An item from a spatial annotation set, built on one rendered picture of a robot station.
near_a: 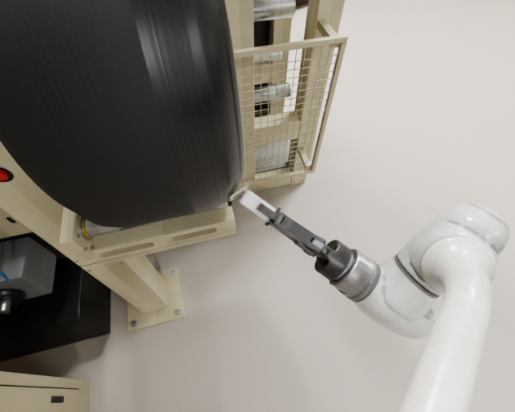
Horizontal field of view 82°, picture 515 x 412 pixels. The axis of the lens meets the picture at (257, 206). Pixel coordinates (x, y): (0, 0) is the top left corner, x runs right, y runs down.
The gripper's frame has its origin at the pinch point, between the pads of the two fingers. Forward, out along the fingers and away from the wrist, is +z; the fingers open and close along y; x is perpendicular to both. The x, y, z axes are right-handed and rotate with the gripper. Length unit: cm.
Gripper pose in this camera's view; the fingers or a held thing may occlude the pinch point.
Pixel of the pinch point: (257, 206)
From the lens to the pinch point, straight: 57.2
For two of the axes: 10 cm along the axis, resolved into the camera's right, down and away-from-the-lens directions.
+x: 5.7, -8.1, 1.3
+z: -8.1, -5.8, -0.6
